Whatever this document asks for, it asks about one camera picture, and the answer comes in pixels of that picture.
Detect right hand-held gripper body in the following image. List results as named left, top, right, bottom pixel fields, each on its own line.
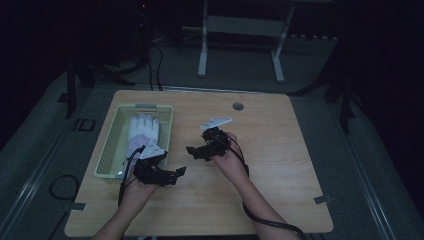
left=199, top=116, right=234, bottom=158

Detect grey tape strip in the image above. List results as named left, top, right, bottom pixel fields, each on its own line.
left=62, top=202, right=88, bottom=213
left=313, top=194, right=333, bottom=205

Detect black tripod stand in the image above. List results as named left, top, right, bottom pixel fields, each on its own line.
left=75, top=6, right=152, bottom=88

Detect pale green plastic basket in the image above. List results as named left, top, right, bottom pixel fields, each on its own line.
left=93, top=103, right=174, bottom=181

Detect white metal desk frame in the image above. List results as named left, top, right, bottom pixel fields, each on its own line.
left=181, top=0, right=296, bottom=84

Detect black metal stand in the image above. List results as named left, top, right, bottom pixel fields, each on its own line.
left=57, top=58, right=78, bottom=120
left=288, top=33, right=358, bottom=135

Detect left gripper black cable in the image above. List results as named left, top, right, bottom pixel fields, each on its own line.
left=117, top=145, right=147, bottom=208

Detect person's right hand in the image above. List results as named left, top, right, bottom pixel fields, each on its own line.
left=210, top=131, right=250, bottom=183

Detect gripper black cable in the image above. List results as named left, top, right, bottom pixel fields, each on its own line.
left=213, top=134, right=308, bottom=240
left=117, top=145, right=147, bottom=208

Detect person's left hand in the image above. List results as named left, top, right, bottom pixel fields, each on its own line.
left=120, top=165, right=158, bottom=212

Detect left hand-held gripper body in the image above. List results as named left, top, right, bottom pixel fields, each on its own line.
left=132, top=143, right=172, bottom=187

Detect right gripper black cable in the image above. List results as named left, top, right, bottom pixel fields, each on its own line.
left=213, top=134, right=308, bottom=240

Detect black cable loop on floor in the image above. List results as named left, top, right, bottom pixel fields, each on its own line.
left=48, top=173, right=81, bottom=202

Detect black hanging cables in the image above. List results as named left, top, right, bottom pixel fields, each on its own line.
left=147, top=42, right=165, bottom=92

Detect lilac glove with white back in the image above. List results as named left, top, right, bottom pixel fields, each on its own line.
left=125, top=113, right=162, bottom=171

